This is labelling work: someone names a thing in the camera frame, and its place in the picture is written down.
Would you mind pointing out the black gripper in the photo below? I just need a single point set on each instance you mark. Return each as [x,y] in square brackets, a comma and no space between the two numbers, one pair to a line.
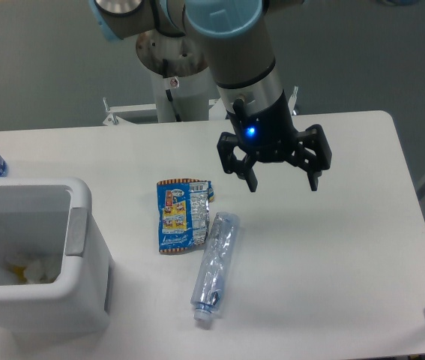
[269,136]

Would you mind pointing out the blue snack wrapper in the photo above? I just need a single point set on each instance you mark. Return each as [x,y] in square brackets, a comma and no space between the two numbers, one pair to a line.
[183,205]

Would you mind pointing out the crushed clear plastic bottle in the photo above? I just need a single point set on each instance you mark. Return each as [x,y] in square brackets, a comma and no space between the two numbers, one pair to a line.
[211,280]

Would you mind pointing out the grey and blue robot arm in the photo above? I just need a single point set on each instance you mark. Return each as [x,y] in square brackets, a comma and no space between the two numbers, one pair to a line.
[122,19]

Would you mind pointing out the white trash can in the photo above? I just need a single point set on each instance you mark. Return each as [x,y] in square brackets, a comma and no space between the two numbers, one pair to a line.
[53,216]

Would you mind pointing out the crumpled white tissue trash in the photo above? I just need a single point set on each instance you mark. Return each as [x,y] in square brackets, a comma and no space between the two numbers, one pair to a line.
[32,268]

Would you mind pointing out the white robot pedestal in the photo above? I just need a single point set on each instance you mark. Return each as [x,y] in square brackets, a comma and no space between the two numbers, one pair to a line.
[182,66]

